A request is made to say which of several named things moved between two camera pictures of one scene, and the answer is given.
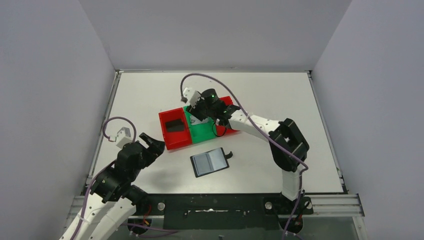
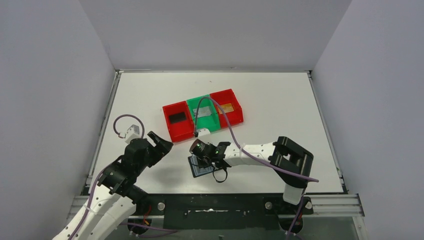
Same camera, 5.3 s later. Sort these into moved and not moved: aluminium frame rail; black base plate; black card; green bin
Moved: green bin; black card
Not moved: black base plate; aluminium frame rail
